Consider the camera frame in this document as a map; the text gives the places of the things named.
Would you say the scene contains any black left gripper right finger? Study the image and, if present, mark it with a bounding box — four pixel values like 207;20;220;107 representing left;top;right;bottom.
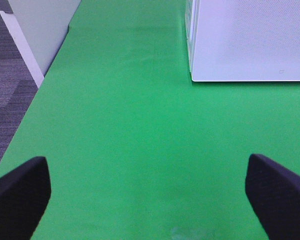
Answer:
245;153;300;240

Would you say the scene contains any white microwave door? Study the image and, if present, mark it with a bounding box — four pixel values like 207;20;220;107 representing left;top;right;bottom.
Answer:
191;0;300;82

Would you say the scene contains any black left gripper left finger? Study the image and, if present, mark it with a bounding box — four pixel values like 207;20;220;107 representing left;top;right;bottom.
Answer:
0;156;52;240

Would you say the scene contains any white microwave oven body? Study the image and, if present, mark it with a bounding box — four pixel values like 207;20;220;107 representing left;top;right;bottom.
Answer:
184;0;200;74

